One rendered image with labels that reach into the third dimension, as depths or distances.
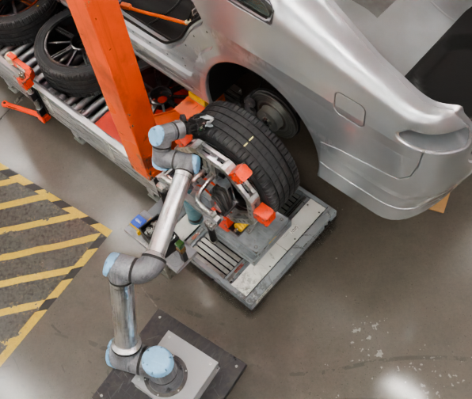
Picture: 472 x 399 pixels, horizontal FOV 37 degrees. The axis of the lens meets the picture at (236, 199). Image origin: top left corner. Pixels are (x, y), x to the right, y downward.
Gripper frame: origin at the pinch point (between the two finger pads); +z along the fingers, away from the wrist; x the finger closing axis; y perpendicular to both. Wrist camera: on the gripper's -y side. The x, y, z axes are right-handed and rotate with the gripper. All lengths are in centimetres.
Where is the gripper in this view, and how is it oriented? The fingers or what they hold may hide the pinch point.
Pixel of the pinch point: (210, 118)
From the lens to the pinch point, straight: 355.0
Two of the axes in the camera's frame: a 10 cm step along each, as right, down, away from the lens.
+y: 6.7, 3.3, -6.7
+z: 7.5, -2.8, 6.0
